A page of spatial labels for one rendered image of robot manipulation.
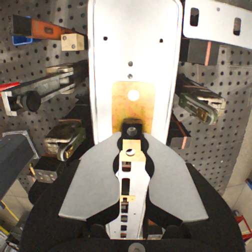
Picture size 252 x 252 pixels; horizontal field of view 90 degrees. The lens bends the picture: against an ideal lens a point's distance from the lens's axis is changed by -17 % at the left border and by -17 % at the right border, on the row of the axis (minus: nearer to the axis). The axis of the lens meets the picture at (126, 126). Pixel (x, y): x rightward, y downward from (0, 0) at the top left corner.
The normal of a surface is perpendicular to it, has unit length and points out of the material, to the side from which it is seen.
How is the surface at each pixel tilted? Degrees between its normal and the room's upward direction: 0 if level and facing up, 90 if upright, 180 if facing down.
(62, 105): 0
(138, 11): 0
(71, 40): 0
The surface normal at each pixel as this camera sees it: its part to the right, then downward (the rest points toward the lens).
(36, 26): 1.00, 0.04
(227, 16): -0.03, 0.46
